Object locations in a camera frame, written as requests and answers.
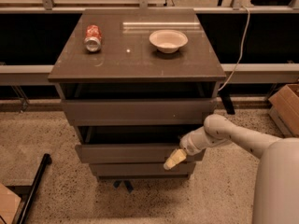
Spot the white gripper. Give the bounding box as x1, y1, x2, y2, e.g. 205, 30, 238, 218
164, 129, 212, 170

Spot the grey drawer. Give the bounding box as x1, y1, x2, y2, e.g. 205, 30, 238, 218
62, 98, 217, 126
90, 162, 195, 177
75, 124, 199, 164

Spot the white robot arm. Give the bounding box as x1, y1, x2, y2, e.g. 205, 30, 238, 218
164, 114, 299, 224

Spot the grey top drawer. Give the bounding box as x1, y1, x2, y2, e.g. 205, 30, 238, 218
62, 98, 217, 126

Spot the grey bottom drawer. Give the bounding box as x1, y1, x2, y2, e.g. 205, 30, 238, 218
90, 162, 195, 177

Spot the grey drawer cabinet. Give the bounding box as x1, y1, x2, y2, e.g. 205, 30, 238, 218
49, 9, 225, 180

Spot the cardboard box right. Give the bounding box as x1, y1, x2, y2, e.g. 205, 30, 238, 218
269, 84, 299, 137

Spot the white paper bowl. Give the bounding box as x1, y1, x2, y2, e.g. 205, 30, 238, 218
149, 30, 188, 54

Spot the black pole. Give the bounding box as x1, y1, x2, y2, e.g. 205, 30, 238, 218
17, 153, 52, 224

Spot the red soda can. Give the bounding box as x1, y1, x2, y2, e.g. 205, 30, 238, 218
84, 25, 102, 52

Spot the cardboard box left corner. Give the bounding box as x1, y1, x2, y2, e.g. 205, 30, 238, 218
0, 183, 21, 224

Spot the white cable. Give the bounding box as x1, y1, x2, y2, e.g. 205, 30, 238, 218
217, 6, 251, 92

